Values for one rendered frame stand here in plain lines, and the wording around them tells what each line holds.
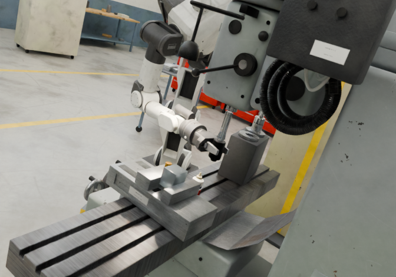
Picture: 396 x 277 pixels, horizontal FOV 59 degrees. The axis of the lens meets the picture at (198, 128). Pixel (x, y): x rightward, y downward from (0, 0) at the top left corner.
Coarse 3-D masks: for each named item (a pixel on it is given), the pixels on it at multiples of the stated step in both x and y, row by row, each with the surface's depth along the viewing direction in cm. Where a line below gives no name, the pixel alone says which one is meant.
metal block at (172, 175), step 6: (168, 168) 108; (174, 168) 109; (180, 168) 110; (162, 174) 108; (168, 174) 107; (174, 174) 105; (180, 174) 107; (186, 174) 110; (162, 180) 108; (168, 180) 107; (174, 180) 106; (180, 180) 109; (168, 186) 107
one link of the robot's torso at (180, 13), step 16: (160, 0) 155; (176, 0) 149; (224, 0) 149; (176, 16) 147; (192, 16) 147; (208, 16) 147; (224, 16) 149; (192, 32) 146; (208, 32) 148; (208, 48) 163
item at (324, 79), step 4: (304, 68) 83; (304, 72) 83; (316, 72) 80; (304, 76) 83; (316, 76) 80; (324, 76) 78; (308, 80) 83; (320, 80) 79; (324, 80) 80; (308, 84) 83; (320, 84) 81; (324, 84) 80; (308, 88) 83; (312, 88) 82; (316, 88) 81
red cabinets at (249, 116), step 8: (176, 80) 685; (176, 88) 689; (200, 96) 665; (208, 96) 658; (216, 104) 654; (224, 104) 645; (224, 112) 655; (232, 112) 638; (240, 112) 627; (248, 112) 619; (256, 112) 611; (248, 120) 621; (264, 128) 600; (272, 128) 589
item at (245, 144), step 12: (240, 132) 148; (252, 132) 154; (228, 144) 147; (240, 144) 145; (252, 144) 142; (264, 144) 156; (228, 156) 148; (240, 156) 145; (252, 156) 143; (228, 168) 149; (240, 168) 146; (252, 168) 152; (240, 180) 147
